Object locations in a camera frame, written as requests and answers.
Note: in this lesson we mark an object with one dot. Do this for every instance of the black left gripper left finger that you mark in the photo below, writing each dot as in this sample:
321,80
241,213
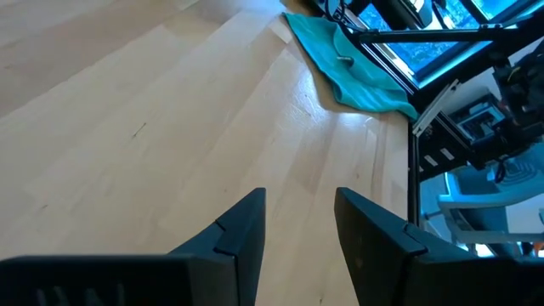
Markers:
246,229

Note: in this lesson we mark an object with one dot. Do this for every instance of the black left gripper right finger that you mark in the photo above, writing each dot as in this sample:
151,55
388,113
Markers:
370,242

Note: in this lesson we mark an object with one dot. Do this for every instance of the teal microfiber towel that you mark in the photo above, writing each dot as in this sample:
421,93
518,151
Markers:
357,81

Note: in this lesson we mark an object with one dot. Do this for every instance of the white framed office chair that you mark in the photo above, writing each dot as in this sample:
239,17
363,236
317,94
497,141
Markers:
489,200

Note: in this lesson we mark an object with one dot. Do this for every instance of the black box white labels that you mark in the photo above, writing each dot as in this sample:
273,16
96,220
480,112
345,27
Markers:
459,144

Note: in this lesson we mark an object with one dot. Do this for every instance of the person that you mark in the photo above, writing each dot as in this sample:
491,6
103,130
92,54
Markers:
523,93

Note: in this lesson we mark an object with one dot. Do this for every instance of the silver metal bracket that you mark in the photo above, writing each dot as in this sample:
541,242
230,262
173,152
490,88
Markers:
433,110

